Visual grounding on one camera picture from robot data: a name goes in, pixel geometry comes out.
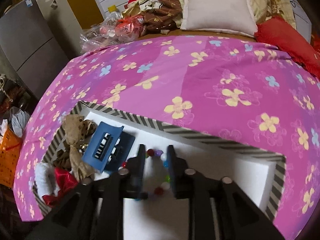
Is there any multicolour round bead bracelet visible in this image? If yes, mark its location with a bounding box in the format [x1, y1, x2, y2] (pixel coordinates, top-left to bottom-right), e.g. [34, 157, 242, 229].
[121, 148, 173, 202]

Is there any red velvet bow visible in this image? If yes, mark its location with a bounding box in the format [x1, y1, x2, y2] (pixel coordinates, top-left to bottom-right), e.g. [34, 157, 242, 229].
[42, 167, 78, 207]

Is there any brown leopard print bow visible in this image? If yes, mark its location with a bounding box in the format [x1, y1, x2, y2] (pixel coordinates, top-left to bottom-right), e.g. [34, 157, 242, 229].
[53, 114, 97, 182]

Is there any white fluffy scrunchie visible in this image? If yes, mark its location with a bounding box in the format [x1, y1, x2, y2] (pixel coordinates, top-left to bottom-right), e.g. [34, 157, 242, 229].
[35, 162, 60, 197]

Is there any striped white tray box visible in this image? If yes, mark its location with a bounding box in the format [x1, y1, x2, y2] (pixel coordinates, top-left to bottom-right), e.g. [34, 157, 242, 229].
[32, 100, 286, 222]

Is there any pink floral bed sheet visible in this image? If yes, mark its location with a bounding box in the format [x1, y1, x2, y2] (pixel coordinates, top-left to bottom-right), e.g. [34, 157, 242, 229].
[13, 36, 319, 239]

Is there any orange plastic basket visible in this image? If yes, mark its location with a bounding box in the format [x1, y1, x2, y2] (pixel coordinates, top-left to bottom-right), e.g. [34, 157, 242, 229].
[0, 128, 22, 188]

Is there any clear plastic bag of items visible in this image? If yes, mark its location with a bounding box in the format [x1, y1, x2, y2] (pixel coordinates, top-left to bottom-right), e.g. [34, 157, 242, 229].
[80, 12, 146, 53]

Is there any red heart cushion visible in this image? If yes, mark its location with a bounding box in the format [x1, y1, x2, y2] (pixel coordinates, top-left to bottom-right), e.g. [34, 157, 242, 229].
[254, 15, 319, 78]

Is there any white square pillow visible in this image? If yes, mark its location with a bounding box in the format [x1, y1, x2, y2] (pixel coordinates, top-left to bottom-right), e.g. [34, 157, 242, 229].
[180, 0, 258, 37]

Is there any grey refrigerator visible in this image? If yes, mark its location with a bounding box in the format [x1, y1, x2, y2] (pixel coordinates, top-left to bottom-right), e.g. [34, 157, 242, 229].
[1, 0, 68, 98]

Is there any santa plush toy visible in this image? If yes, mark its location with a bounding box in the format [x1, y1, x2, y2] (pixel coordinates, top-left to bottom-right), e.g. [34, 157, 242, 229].
[124, 0, 137, 9]

